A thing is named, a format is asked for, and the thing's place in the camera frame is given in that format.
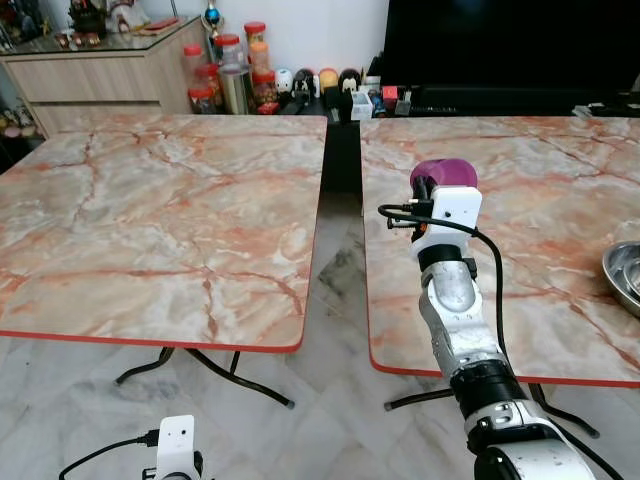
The purple plastic cup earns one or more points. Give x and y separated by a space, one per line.
450 172

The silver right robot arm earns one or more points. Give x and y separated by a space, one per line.
460 330

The small red box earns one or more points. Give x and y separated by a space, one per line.
390 92

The small white box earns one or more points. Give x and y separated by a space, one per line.
358 104

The dark brown round figurine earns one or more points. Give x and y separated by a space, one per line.
350 80

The marble folding table red rim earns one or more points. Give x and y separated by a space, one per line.
150 220
560 190

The yellow round figurine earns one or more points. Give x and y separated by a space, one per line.
328 80

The black round figurine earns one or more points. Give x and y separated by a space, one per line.
305 83

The black flat television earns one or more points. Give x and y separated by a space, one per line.
510 40

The white round figurine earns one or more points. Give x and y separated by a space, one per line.
284 81

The red-lidded jar dark contents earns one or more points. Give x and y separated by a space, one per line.
265 90

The stainless steel canister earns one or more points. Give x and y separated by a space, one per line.
235 90

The tall red-lidded jar orange contents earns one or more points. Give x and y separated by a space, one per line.
257 50

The stainless steel bowl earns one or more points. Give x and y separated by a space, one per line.
625 275

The clear jar red lid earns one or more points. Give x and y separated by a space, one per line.
230 52

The short red-lidded snack jar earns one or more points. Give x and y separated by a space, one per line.
202 98

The slim red-lidded jar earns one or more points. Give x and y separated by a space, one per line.
194 65

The blue round ornament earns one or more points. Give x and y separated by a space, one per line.
212 15

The flat red book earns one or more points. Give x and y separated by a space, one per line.
158 22

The light wooden cabinet glass top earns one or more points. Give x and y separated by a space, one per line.
100 85

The white ceramic figure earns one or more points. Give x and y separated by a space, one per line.
130 14

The dark ornament on cabinet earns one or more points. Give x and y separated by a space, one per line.
88 18

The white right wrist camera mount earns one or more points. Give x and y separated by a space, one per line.
455 212

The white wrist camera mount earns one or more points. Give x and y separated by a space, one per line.
455 212
177 445

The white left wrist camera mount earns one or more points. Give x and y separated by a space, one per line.
177 445

